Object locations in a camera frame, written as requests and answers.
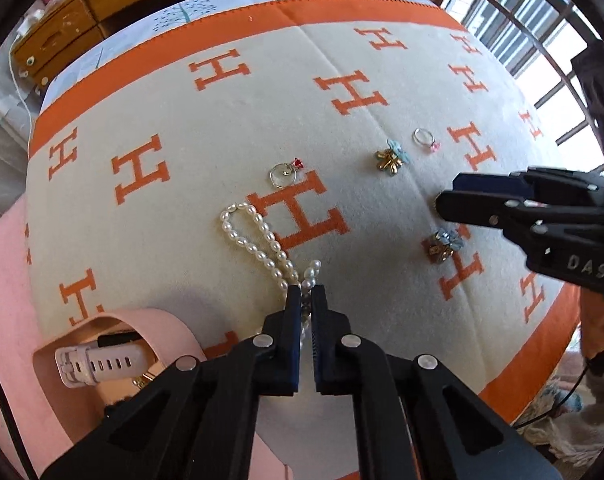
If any blue flower pearl brooch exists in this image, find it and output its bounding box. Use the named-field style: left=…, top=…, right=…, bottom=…
left=422, top=224, right=470, bottom=263

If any blue flower gold brooch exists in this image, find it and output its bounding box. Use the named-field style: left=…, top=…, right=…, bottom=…
left=375, top=139, right=410, bottom=177

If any white pearl necklace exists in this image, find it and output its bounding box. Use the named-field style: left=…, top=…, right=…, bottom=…
left=219, top=201, right=324, bottom=351

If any pink jewelry tray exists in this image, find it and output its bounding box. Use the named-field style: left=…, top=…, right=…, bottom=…
left=0, top=200, right=238, bottom=471

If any person's right hand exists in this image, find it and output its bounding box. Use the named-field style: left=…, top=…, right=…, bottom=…
left=579, top=288, right=604, bottom=377

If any barred window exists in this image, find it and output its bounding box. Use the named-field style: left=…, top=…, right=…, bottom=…
left=441, top=0, right=604, bottom=174

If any orange beige H-pattern blanket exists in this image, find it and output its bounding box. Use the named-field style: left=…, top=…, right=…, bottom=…
left=23, top=0, right=583, bottom=480

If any lace covered piano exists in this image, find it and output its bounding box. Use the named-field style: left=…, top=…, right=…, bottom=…
left=0, top=58, right=32, bottom=218

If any light blue patterned sheet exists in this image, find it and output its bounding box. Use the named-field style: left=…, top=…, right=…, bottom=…
left=42, top=0, right=430, bottom=108

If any silver ring pink stone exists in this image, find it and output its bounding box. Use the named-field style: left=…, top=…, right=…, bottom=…
left=413, top=128, right=439, bottom=153

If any pink strap smartwatch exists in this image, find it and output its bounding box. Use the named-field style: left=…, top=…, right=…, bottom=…
left=54, top=330, right=157, bottom=389

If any silver ring red stone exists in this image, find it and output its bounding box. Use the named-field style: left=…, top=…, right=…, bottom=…
left=268, top=157, right=304, bottom=188

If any white charging cable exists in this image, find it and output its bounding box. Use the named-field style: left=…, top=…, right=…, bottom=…
left=9, top=44, right=36, bottom=137

